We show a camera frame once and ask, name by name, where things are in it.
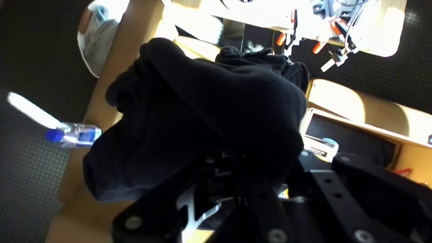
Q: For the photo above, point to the round pale stool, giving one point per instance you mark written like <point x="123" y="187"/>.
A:
<point x="99" y="35"/>

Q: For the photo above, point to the dark navy jumper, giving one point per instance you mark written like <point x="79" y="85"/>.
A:
<point x="203" y="116"/>

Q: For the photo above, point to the white printed label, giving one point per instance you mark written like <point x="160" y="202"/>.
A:
<point x="320" y="147"/>

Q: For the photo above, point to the black cloth item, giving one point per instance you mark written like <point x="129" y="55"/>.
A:
<point x="355" y="136"/>

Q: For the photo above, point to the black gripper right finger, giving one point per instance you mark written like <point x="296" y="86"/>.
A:
<point x="360" y="197"/>

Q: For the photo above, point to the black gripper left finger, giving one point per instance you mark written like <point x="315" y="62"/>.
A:
<point x="234" y="202"/>

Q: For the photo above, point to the blue capped water bottle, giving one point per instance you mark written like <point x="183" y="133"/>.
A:
<point x="75" y="135"/>

